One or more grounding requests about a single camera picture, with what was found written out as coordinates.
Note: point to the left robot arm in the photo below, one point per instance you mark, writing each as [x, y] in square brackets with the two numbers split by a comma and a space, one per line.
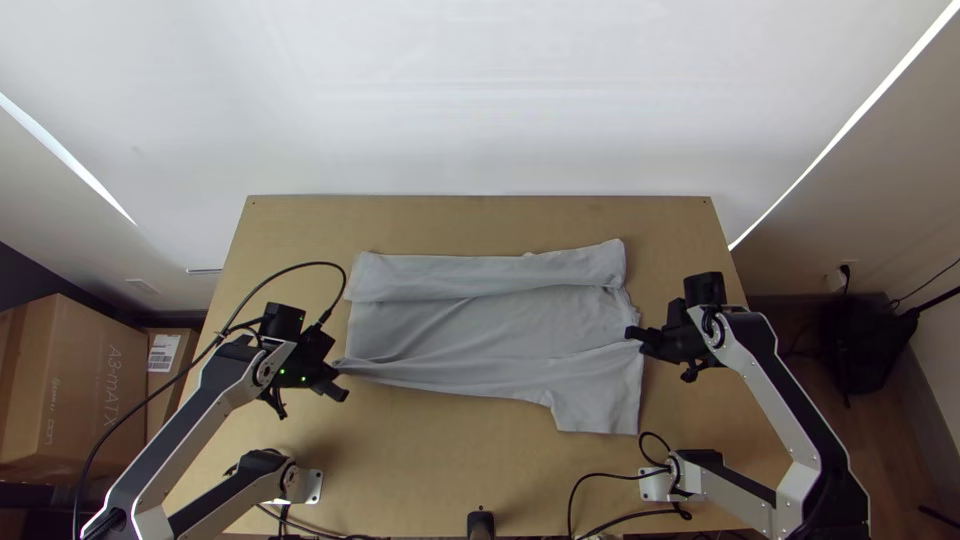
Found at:
[217, 382]

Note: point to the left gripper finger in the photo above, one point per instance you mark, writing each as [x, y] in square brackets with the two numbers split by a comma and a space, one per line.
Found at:
[330, 390]

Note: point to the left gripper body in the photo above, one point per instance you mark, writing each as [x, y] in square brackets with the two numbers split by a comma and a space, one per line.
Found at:
[316, 356]

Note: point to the large cardboard box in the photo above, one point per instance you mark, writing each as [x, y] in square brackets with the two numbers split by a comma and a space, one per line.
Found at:
[60, 375]

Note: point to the black bag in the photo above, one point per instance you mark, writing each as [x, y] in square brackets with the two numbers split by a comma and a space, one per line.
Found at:
[862, 345]

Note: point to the small labelled cardboard box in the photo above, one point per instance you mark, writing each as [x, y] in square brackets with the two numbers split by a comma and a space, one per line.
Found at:
[161, 397]

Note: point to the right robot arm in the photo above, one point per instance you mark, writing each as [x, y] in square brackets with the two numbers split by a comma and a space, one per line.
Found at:
[772, 390]

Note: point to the grey t-shirt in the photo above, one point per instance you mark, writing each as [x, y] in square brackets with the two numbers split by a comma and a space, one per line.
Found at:
[487, 330]

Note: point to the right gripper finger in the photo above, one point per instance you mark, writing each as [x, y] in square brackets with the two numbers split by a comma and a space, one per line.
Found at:
[641, 335]

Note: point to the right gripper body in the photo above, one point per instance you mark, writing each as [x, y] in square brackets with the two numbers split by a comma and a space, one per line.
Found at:
[679, 337]

